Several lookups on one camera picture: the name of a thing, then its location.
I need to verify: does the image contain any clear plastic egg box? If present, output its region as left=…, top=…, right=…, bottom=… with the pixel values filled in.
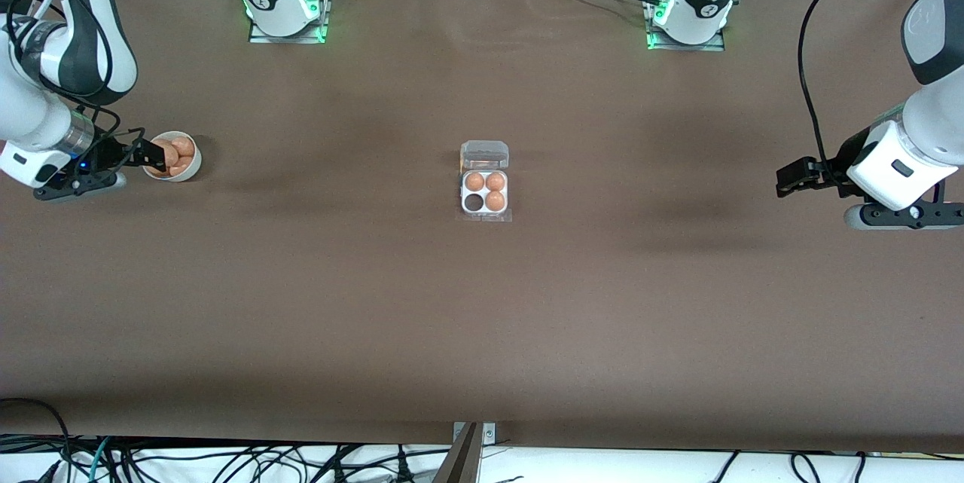
left=456, top=139, right=514, bottom=225

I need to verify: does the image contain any white bowl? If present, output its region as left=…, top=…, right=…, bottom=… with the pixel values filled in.
left=142, top=130, right=203, bottom=182

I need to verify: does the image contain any dark metal bar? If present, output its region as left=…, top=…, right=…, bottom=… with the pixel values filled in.
left=432, top=423, right=484, bottom=483

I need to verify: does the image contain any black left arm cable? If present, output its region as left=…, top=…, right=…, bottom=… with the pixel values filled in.
left=797, top=0, right=964, bottom=167

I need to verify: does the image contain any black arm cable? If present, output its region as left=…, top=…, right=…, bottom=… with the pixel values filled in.
left=6, top=0, right=148, bottom=167
left=797, top=0, right=964, bottom=167

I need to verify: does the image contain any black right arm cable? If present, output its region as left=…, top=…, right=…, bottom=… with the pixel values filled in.
left=6, top=0, right=148, bottom=167

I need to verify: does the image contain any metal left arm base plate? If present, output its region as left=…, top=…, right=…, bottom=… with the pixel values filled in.
left=645, top=0, right=728, bottom=53

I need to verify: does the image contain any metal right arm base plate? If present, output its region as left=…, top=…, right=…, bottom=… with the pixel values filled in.
left=249, top=0, right=330, bottom=44

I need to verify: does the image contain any teal cable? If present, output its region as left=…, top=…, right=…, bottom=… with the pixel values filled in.
left=87, top=436, right=114, bottom=483

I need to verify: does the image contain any silver table edge bracket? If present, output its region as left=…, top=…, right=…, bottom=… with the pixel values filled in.
left=452, top=422, right=498, bottom=445

